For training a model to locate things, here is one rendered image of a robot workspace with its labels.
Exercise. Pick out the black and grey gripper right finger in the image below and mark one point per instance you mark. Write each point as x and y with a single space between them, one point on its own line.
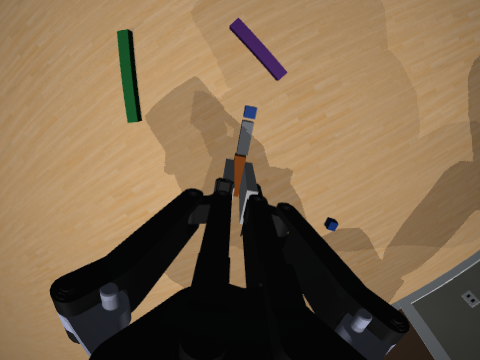
371 326

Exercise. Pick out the purple rod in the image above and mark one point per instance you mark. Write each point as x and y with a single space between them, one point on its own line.
248 38

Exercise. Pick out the green rod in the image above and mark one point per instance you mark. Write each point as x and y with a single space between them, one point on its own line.
128 75

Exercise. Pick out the orange-brown rectangular bar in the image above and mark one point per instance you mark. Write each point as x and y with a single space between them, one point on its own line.
239 161

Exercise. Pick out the grey rod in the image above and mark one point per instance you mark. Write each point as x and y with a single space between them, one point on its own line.
245 137

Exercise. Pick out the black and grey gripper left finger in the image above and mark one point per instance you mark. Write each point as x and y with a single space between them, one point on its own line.
95 301

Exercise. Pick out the small blue block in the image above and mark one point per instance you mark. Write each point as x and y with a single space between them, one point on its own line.
331 224
250 112

